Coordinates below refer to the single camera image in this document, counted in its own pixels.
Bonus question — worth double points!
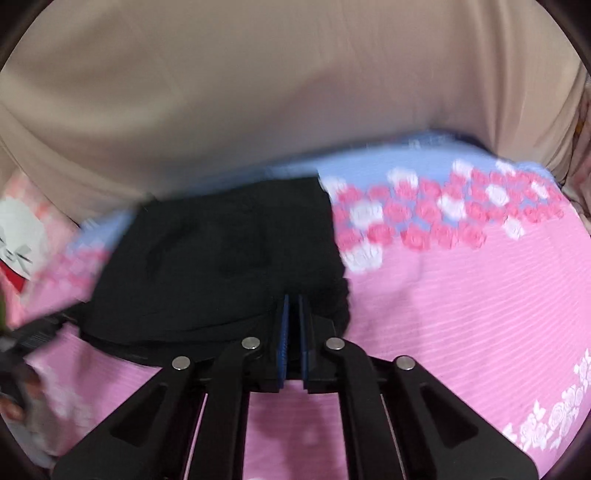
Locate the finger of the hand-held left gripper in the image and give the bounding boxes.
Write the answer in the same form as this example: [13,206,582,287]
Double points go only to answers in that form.
[14,314,70,356]

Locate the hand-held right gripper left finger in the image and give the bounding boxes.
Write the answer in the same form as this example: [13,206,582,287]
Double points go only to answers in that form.
[53,294,290,480]

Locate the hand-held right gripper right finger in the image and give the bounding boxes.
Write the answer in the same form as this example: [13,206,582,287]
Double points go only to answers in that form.
[297,294,539,480]

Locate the black pants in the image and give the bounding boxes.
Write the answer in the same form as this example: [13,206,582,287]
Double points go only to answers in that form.
[78,175,354,365]

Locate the person's left hand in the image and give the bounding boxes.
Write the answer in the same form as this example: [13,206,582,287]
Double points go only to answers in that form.
[0,369,44,423]

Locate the cartoon face pillow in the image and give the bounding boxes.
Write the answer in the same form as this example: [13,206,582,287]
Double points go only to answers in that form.
[0,168,79,324]

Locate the pink floral bedsheet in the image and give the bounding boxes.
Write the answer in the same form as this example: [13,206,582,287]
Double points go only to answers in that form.
[9,131,591,480]

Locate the beige curtain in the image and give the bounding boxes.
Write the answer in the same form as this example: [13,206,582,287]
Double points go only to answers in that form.
[0,0,591,222]

